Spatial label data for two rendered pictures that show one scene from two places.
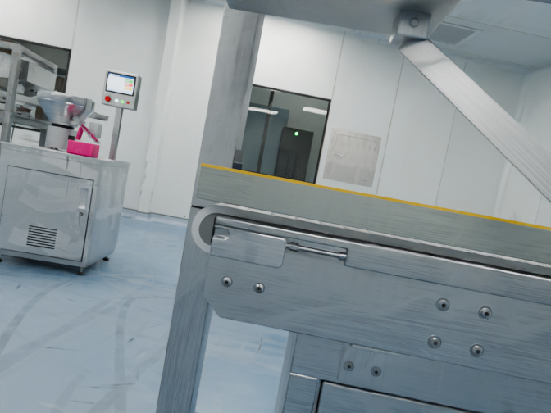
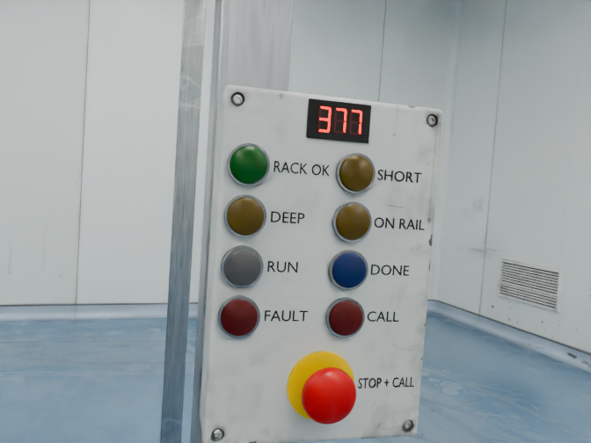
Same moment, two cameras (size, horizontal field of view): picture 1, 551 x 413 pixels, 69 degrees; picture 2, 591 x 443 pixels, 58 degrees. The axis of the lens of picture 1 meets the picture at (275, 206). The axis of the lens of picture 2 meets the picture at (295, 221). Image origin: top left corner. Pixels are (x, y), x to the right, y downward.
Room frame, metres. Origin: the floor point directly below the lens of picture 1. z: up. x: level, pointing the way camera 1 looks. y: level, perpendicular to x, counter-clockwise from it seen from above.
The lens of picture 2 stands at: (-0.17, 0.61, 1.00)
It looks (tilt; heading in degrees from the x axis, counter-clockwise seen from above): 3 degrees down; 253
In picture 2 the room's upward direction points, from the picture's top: 4 degrees clockwise
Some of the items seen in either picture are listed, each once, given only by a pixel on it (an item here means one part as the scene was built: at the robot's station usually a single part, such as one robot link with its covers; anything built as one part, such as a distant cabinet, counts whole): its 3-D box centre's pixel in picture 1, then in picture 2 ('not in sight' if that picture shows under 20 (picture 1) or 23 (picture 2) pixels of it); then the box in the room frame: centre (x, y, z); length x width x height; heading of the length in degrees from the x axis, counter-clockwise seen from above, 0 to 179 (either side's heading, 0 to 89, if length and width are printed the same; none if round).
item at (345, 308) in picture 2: not in sight; (346, 317); (-0.33, 0.25, 0.91); 0.03 x 0.01 x 0.03; 177
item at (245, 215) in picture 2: not in sight; (245, 216); (-0.25, 0.25, 0.98); 0.03 x 0.01 x 0.03; 177
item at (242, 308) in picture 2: not in sight; (239, 317); (-0.25, 0.25, 0.91); 0.03 x 0.01 x 0.03; 177
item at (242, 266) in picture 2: not in sight; (242, 266); (-0.25, 0.25, 0.95); 0.03 x 0.01 x 0.03; 177
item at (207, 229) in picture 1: (235, 218); not in sight; (0.53, 0.05, 0.78); 0.27 x 0.03 x 0.03; 177
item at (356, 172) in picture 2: not in sight; (356, 173); (-0.33, 0.25, 1.02); 0.03 x 0.01 x 0.03; 177
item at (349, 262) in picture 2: not in sight; (349, 270); (-0.33, 0.25, 0.95); 0.03 x 0.01 x 0.03; 177
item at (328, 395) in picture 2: not in sight; (323, 388); (-0.32, 0.26, 0.86); 0.04 x 0.04 x 0.04; 87
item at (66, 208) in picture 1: (64, 207); not in sight; (2.76, 1.44, 0.38); 0.63 x 0.57 x 0.76; 94
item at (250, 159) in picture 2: not in sight; (249, 164); (-0.25, 0.25, 1.02); 0.03 x 0.01 x 0.03; 177
